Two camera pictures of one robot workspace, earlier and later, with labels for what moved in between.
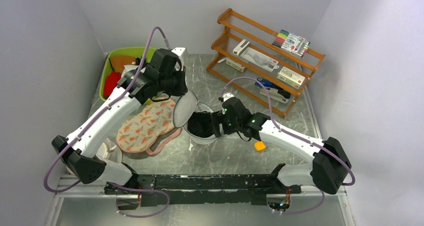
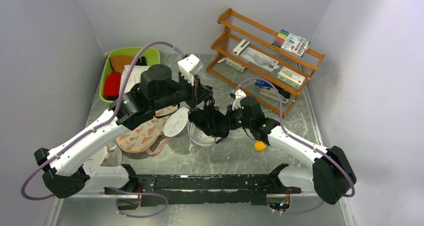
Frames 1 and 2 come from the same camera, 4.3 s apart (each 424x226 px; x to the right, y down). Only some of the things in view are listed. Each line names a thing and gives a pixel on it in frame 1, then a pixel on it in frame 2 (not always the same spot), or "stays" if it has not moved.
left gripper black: (182, 89) to (199, 93)
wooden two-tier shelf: (260, 64) stays
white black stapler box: (239, 48) stays
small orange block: (259, 146) stays
